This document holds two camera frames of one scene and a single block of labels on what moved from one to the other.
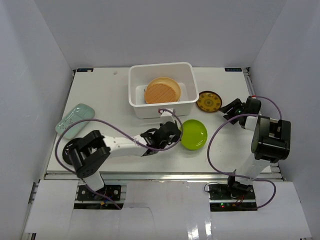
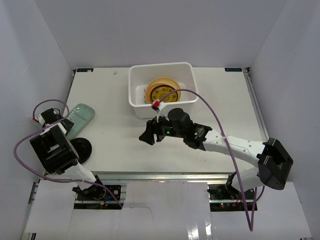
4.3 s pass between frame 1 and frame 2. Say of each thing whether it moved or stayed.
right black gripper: moved
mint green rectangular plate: stayed
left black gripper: moved
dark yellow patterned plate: moved
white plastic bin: stayed
